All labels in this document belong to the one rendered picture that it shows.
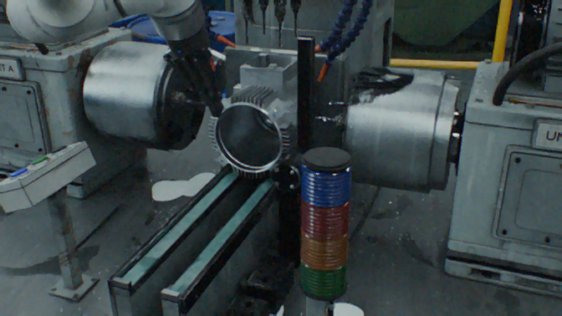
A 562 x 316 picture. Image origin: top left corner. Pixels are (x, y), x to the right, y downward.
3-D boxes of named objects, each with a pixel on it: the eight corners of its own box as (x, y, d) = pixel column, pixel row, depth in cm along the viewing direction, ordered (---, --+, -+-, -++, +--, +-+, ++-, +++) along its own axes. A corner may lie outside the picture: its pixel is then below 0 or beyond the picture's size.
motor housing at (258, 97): (247, 138, 149) (244, 65, 141) (319, 149, 143) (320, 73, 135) (210, 171, 132) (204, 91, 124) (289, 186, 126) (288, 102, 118)
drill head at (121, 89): (106, 114, 166) (94, 25, 155) (224, 131, 154) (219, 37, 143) (44, 150, 145) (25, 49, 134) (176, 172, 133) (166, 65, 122)
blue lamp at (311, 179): (309, 180, 76) (310, 149, 74) (355, 188, 74) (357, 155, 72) (294, 202, 70) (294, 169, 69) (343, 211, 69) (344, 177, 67)
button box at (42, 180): (71, 170, 114) (58, 146, 113) (98, 164, 111) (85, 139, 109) (4, 214, 100) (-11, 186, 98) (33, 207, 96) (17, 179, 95)
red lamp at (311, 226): (309, 211, 77) (309, 180, 76) (354, 219, 76) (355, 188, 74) (293, 235, 72) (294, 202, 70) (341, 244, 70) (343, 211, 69)
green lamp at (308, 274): (309, 267, 81) (309, 240, 79) (351, 277, 79) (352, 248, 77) (293, 293, 76) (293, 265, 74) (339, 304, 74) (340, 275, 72)
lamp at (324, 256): (309, 240, 79) (309, 211, 77) (352, 248, 77) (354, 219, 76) (293, 265, 74) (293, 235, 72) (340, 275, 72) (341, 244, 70)
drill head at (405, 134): (334, 148, 144) (338, 48, 134) (513, 174, 131) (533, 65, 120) (301, 195, 123) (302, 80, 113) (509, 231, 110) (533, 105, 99)
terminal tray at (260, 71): (260, 82, 141) (260, 52, 138) (303, 87, 137) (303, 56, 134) (239, 98, 131) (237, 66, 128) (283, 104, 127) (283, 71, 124)
